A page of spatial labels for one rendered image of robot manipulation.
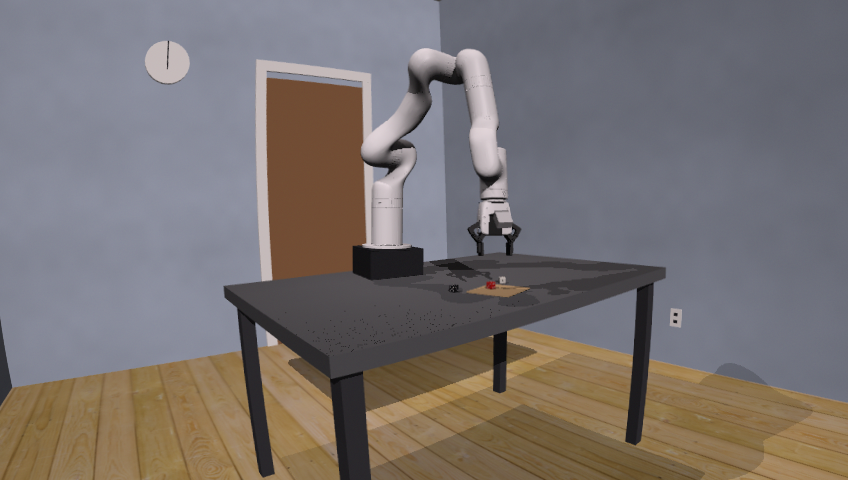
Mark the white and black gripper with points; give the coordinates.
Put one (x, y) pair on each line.
(488, 228)

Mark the tan mat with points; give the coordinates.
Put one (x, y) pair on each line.
(499, 290)

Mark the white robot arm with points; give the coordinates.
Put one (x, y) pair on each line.
(384, 147)

